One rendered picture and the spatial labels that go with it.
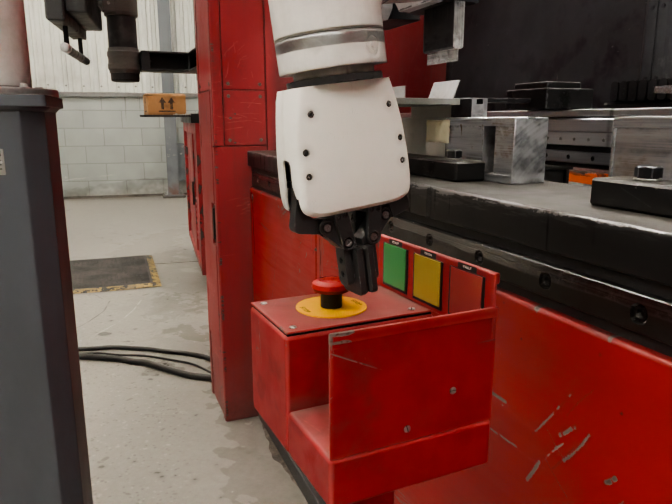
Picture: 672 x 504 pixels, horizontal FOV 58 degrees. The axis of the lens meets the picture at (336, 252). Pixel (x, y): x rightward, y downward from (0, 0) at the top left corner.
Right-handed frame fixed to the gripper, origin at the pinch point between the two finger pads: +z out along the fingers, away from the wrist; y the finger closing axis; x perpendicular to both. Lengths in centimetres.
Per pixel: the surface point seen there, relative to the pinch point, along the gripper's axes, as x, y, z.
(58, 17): -152, 8, -47
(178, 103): -287, -51, -25
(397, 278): -10.5, -9.8, 5.5
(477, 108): -36, -43, -10
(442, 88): -49, -46, -14
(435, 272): -3.4, -9.9, 3.5
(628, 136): -3.5, -37.3, -5.7
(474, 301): 2.6, -9.7, 4.9
